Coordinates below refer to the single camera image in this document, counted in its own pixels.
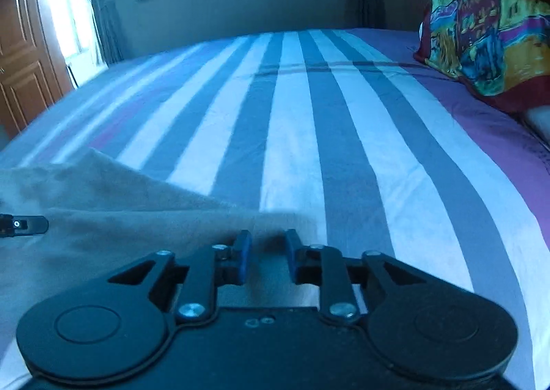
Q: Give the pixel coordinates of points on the brown wooden door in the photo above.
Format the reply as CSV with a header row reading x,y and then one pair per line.
x,y
21,72

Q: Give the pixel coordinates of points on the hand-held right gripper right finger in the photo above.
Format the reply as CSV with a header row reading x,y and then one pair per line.
x,y
294,259

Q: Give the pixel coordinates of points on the striped bed sheet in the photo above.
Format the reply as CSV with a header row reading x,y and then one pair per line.
x,y
300,136

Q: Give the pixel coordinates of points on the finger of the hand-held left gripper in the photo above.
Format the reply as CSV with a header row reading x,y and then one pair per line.
x,y
25,225

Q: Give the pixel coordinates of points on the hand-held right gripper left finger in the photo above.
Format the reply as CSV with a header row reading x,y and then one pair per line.
x,y
243,259

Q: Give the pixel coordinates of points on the grey pants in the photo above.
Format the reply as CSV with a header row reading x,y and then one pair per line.
x,y
107,218

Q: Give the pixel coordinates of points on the white pillow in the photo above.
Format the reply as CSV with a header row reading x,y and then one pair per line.
x,y
539,123

